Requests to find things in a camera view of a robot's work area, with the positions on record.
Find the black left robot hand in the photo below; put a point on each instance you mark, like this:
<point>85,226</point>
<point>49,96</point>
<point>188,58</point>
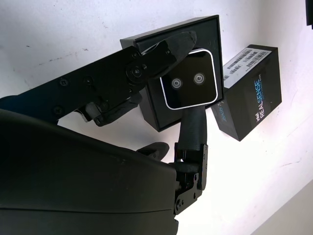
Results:
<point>310,12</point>

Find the black RealSense box lid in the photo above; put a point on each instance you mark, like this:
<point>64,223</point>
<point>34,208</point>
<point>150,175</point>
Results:
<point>254,98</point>

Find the black camera box base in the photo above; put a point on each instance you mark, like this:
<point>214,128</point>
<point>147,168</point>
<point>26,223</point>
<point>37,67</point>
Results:
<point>207,34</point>

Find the small silver square camera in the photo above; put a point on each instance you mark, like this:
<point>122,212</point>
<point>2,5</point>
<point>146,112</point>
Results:
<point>193,93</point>

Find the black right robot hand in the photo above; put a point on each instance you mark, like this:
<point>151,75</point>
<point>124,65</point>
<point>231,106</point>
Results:
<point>73,183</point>

